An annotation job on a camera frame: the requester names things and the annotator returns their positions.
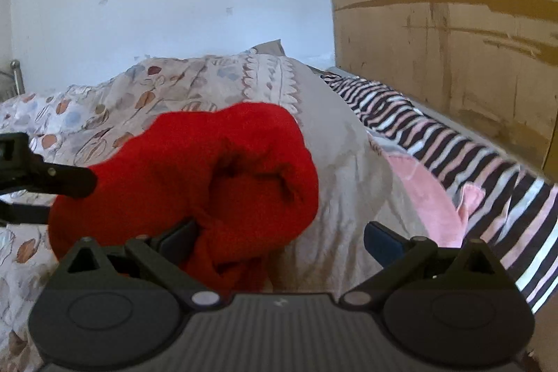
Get floral bed cover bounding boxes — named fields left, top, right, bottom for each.
left=0, top=50, right=430, bottom=372

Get pink cloth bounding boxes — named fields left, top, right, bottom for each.
left=383, top=149, right=488, bottom=249

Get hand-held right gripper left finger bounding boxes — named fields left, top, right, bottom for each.
left=56, top=219, right=221, bottom=312

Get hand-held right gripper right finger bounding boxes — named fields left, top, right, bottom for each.
left=339, top=221, right=518, bottom=308

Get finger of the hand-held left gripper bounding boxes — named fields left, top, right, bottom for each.
left=0, top=200, right=52, bottom=227
left=0, top=132, right=98, bottom=199

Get grey pillow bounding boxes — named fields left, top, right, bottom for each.
left=252, top=40, right=287, bottom=56

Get red knit garment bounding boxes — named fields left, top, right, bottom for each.
left=47, top=102, right=320, bottom=295

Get striped blanket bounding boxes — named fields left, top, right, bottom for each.
left=320, top=73, right=558, bottom=314

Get brown wooden wardrobe panel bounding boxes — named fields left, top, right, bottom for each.
left=324, top=0, right=558, bottom=181

